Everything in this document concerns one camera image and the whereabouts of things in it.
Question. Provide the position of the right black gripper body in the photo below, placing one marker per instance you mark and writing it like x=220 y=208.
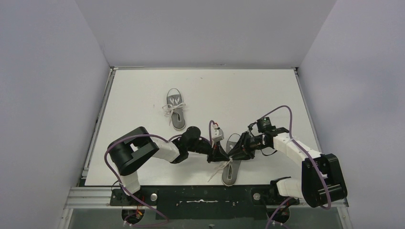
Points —
x=251 y=144

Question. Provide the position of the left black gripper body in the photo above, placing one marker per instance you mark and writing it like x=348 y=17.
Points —
x=214 y=151

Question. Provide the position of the grey canvas sneaker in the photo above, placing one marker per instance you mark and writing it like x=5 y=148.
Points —
x=230 y=168
x=173 y=109

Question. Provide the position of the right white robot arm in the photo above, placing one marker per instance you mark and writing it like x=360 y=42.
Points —
x=321 y=181

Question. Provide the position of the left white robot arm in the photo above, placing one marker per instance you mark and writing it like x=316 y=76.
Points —
x=127 y=154

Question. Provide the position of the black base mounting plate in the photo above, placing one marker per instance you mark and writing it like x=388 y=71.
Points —
x=212 y=211

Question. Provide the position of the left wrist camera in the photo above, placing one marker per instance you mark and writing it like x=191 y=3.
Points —
x=217 y=135

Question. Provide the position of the aluminium frame rail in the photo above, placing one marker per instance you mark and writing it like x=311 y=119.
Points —
x=88 y=197

